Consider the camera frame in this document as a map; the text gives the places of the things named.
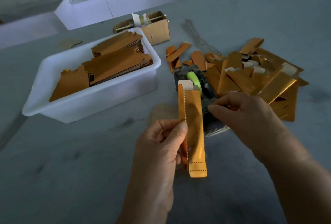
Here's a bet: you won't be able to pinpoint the person's left hand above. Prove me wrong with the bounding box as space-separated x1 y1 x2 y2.
133 119 188 206

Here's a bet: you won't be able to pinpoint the person's right hand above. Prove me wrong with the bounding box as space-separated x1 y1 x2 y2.
207 92 302 165

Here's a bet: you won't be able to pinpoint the pile of beige blanks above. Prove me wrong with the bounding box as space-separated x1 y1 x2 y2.
149 103 179 126

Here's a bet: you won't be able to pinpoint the pile of gold boxes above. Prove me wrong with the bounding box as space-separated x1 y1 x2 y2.
165 38 309 122

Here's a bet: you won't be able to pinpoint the gold box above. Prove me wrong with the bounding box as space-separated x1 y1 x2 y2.
178 83 208 178

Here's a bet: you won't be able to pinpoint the gold cartons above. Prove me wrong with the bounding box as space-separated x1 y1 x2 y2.
50 30 154 102

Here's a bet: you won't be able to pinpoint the person's left forearm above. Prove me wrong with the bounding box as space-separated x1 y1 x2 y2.
118 195 174 224

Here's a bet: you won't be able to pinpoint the person's right forearm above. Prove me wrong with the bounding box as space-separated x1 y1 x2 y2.
266 146 331 224

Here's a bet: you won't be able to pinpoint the black tape dispenser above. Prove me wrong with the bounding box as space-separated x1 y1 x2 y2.
174 69 231 138

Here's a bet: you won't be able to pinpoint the green tape roll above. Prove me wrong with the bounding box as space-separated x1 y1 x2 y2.
186 71 203 93

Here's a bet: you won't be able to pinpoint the white plastic bin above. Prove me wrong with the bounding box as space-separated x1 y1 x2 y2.
22 27 162 124

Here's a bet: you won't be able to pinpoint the small cardboard box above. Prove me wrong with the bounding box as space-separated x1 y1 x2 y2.
113 11 171 46

